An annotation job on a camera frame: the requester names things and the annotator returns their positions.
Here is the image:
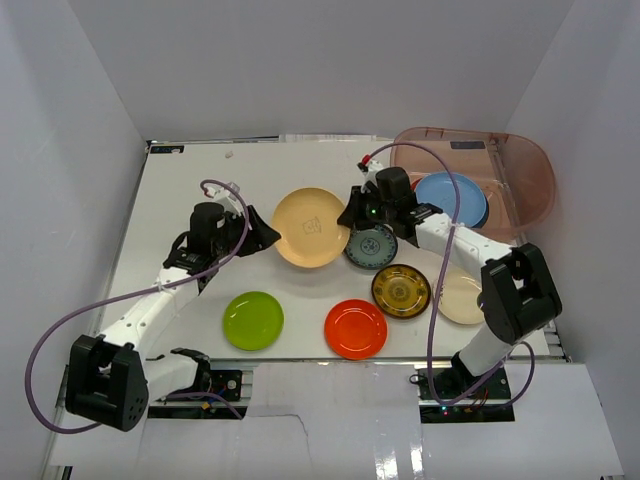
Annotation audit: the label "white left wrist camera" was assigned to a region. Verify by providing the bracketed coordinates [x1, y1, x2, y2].
[208, 183, 243, 215]

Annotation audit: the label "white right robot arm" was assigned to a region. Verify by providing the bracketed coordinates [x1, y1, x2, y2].
[337, 161, 562, 399]

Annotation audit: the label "pink translucent plastic bin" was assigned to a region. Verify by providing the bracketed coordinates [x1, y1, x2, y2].
[390, 127, 556, 242]

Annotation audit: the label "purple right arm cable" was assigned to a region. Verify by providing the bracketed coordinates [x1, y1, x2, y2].
[357, 142, 536, 406]

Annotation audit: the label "blue white patterned plate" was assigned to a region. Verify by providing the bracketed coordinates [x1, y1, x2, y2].
[343, 225, 399, 270]

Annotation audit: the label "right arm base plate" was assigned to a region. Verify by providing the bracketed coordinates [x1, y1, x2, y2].
[409, 368, 511, 400]

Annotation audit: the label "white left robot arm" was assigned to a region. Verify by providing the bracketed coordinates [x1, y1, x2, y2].
[65, 202, 281, 432]

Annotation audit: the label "black label sticker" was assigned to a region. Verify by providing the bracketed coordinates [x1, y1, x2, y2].
[149, 145, 184, 154]

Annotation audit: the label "lime green plate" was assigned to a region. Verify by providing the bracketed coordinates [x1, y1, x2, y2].
[222, 291, 285, 351]

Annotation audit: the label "white paper sheets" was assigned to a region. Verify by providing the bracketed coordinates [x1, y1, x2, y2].
[278, 133, 377, 143]

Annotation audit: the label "yellow brown patterned plate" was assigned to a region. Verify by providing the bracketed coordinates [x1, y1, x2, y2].
[370, 264, 432, 320]

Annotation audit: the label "beige bear plate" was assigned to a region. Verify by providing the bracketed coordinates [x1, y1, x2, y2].
[271, 187, 350, 269]

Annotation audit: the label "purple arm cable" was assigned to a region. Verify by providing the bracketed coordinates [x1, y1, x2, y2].
[24, 179, 251, 435]
[357, 142, 536, 406]

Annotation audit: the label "orange plate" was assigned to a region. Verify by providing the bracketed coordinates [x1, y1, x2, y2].
[324, 299, 388, 361]

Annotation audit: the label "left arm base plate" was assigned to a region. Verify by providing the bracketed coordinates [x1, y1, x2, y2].
[193, 370, 243, 401]

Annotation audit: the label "cream plate with black mark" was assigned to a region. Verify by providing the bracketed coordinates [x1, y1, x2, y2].
[437, 267, 484, 327]

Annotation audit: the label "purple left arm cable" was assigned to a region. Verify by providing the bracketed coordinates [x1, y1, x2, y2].
[24, 179, 251, 435]

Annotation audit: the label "light blue plate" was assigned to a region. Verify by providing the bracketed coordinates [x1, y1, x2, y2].
[414, 172, 488, 228]

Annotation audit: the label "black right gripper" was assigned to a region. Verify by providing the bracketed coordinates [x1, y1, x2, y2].
[340, 185, 396, 231]

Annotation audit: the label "dark teal blue plate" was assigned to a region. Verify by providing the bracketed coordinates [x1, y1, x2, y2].
[471, 200, 490, 228]

